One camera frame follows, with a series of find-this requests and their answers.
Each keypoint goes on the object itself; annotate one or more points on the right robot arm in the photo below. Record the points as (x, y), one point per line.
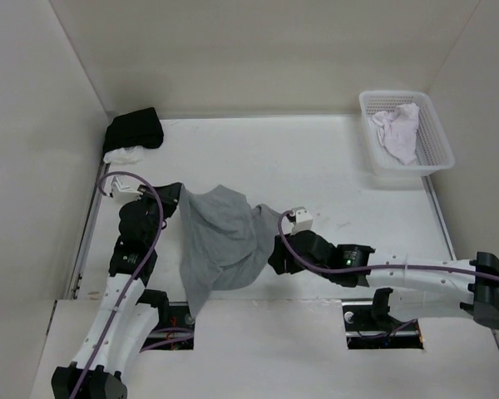
(404, 288)

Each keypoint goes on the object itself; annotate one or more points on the white tank top in basket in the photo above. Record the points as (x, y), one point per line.
(397, 131)

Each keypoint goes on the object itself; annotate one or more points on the folded black tank top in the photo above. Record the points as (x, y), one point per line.
(137, 128)

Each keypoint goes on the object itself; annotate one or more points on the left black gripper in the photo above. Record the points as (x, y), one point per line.
(170, 194)

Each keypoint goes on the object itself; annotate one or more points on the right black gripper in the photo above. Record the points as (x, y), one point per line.
(277, 261)

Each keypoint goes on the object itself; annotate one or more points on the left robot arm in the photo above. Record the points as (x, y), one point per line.
(129, 310)

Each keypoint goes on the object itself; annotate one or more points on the folded white tank top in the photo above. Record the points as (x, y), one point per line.
(124, 156)

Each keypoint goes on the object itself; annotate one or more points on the grey tank top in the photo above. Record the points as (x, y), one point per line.
(226, 242)

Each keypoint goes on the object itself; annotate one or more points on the white plastic basket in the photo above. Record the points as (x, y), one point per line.
(432, 151)

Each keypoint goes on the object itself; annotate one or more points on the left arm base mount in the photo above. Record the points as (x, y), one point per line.
(175, 325)

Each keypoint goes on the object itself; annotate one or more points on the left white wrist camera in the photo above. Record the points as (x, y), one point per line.
(121, 192)

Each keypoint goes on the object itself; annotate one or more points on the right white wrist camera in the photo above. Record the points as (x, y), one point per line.
(301, 220)

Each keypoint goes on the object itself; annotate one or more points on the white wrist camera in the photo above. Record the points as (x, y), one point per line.
(121, 192)
(301, 220)

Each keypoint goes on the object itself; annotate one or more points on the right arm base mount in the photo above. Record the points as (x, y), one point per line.
(367, 331)

